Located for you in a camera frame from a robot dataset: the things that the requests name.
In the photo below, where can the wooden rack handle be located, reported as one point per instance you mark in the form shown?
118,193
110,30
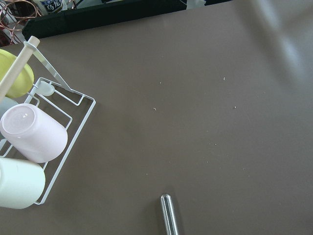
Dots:
9,78

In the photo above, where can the white wire cup rack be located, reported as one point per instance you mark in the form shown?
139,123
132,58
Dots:
41,85

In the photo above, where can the white plastic cup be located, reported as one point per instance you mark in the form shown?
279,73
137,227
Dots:
21,183

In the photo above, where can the steel muddler black tip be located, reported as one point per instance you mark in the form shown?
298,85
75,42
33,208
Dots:
169,216

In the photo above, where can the pink plastic cup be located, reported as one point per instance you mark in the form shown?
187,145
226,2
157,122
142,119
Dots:
34,133

